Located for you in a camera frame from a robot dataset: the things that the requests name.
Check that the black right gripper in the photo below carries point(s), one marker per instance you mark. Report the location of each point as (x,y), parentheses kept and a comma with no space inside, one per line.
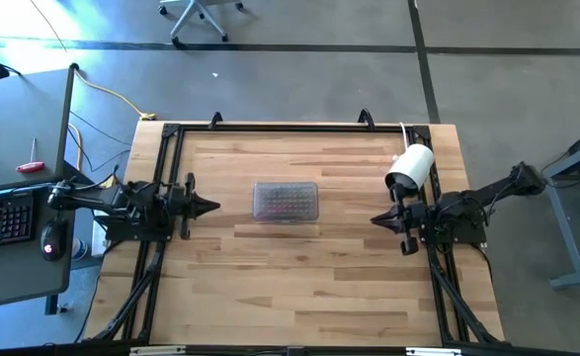
(407,217)

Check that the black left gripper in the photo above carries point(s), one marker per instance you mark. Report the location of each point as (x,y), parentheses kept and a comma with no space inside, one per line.
(188,207)

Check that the clear plastic supply box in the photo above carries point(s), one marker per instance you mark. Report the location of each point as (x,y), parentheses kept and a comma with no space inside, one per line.
(285,202)

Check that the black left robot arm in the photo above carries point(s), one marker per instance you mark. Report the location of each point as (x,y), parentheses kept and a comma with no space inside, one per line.
(116,200)

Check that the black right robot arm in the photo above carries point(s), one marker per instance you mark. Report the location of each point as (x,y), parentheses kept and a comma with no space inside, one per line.
(467,205)

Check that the white box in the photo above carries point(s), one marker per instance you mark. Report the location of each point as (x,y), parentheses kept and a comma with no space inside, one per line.
(99,237)

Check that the white and blue cup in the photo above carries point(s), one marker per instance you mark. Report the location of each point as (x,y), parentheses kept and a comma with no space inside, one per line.
(79,248)

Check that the black computer mouse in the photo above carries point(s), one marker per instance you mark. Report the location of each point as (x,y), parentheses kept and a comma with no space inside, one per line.
(53,240)

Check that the office chair base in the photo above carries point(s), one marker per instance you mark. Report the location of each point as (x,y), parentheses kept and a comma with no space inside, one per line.
(195,15)

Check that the backlit black keyboard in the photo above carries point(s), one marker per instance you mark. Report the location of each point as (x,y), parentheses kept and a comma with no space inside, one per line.
(0,220)

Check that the grey desk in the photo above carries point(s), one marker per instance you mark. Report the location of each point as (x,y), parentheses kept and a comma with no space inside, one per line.
(13,123)

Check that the white cylindrical camera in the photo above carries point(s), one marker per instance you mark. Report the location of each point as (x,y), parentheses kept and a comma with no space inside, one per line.
(410,168)

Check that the black frame hook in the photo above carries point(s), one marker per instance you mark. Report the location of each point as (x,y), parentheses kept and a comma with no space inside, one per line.
(216,119)
(366,118)

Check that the black aluminium table frame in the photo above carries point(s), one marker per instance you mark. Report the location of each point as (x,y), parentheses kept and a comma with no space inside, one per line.
(294,127)

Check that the silver bracket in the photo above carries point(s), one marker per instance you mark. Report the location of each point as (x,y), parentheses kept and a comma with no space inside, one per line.
(433,351)
(156,351)

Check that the black table edge rail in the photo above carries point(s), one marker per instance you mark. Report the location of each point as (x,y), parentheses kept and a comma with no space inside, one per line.
(319,352)

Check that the grey metal cart frame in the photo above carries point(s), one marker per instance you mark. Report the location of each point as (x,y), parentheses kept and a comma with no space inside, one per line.
(571,212)

